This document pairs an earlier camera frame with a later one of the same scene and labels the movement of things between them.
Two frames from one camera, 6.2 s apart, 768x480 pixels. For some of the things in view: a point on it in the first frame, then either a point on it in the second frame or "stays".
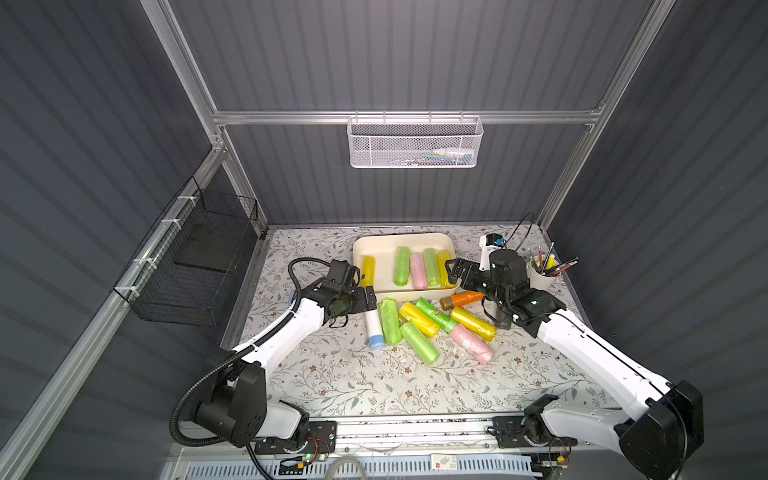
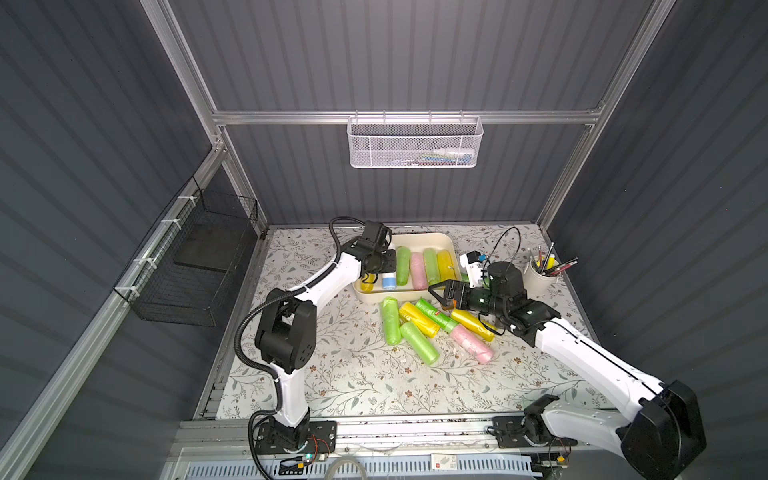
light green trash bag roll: (420, 343) stays
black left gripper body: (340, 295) -> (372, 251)
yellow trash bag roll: (443, 256) stays
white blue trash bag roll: (375, 331) -> (389, 280)
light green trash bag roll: (432, 267) stays
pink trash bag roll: (419, 271) stays
